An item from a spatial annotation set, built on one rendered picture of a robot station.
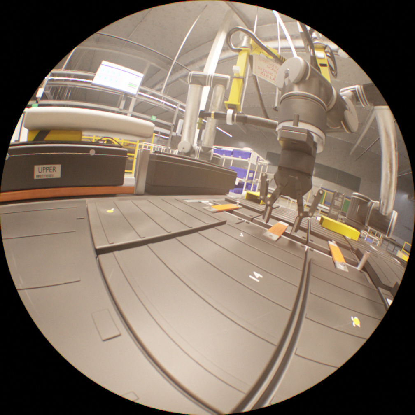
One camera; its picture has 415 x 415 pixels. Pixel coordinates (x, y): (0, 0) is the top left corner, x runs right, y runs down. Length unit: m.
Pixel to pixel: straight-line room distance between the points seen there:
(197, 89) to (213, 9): 9.30
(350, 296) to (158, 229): 0.23
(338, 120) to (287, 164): 0.24
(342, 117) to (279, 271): 0.40
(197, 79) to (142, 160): 1.17
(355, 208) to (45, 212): 1.47
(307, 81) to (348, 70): 11.63
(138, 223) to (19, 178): 0.30
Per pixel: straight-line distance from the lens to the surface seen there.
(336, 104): 0.42
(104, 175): 0.34
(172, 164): 0.41
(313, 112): 0.30
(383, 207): 1.25
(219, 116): 0.77
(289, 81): 0.35
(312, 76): 0.36
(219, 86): 1.40
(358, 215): 1.33
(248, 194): 0.56
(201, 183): 0.50
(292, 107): 0.30
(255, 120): 0.74
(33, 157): 0.36
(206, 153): 1.27
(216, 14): 10.57
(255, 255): 0.17
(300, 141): 0.23
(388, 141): 1.12
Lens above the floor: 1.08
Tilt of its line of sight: 15 degrees down
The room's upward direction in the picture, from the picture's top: 12 degrees clockwise
